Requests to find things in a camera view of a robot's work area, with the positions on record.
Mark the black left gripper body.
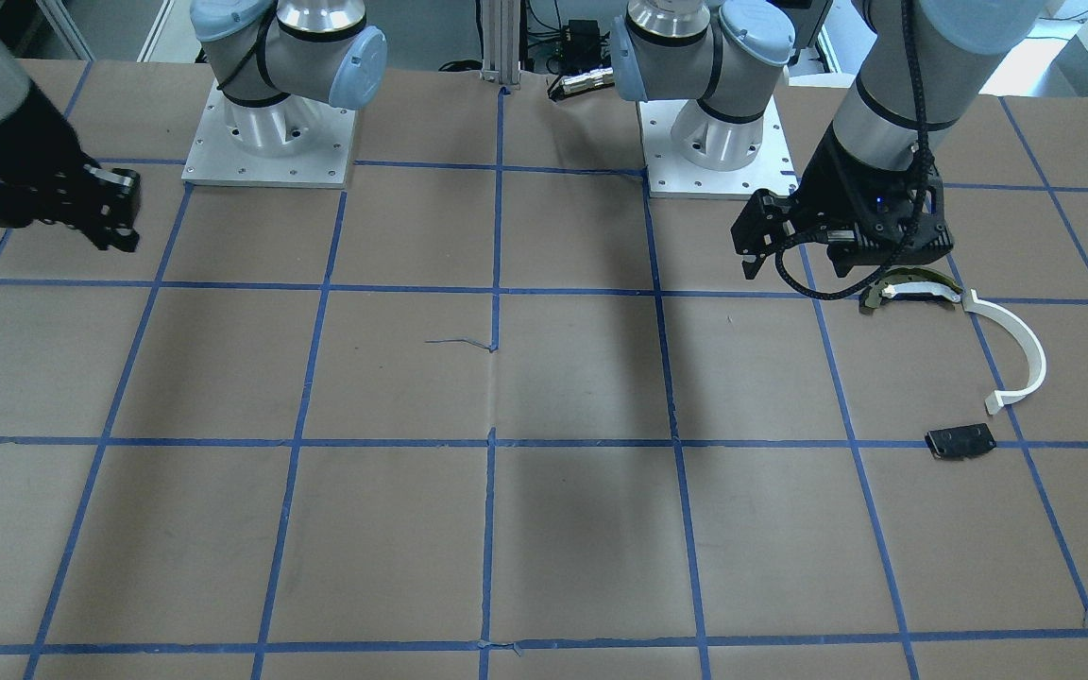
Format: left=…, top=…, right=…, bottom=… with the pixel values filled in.
left=731, top=129, right=923, bottom=270

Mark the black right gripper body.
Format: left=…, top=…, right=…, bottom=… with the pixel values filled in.
left=0, top=90, right=140, bottom=246

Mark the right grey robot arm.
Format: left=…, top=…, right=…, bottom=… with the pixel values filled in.
left=0, top=1, right=390, bottom=251

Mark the olive green brake shoe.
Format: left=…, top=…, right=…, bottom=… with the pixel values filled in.
left=858, top=265, right=963, bottom=316

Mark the white curved plastic piece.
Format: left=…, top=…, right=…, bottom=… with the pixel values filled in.
left=960, top=288, right=1047, bottom=416

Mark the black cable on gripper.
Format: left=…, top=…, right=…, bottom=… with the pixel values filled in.
left=771, top=0, right=944, bottom=302

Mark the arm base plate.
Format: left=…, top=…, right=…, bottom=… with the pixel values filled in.
left=181, top=86, right=358, bottom=190
left=636, top=100, right=798, bottom=199

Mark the small black plastic bracket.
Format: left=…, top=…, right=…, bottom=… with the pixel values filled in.
left=924, top=423, right=997, bottom=461

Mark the aluminium frame post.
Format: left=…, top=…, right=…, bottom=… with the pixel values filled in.
left=478, top=0, right=526, bottom=94

